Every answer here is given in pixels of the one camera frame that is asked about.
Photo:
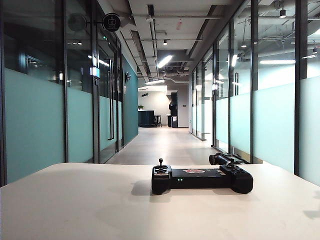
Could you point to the black remote control with joysticks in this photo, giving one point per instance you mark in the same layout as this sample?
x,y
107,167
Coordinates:
x,y
200,180

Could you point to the black quadruped robot dog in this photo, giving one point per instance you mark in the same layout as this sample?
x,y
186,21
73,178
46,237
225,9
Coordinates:
x,y
222,158

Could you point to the dark wooden bar stool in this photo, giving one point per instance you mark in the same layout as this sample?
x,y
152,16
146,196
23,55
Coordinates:
x,y
158,119

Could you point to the small green potted plant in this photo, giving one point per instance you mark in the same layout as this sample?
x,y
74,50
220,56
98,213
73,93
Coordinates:
x,y
141,107

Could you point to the long linear ceiling light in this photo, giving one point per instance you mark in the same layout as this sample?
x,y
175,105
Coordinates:
x,y
164,61
155,81

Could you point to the blue white door sign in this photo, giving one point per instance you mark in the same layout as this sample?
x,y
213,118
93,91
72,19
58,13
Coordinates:
x,y
95,71

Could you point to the round black hanging sign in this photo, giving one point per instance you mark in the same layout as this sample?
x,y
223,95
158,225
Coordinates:
x,y
111,22

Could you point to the black pendant spotlight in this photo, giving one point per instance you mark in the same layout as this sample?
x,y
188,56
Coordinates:
x,y
282,12

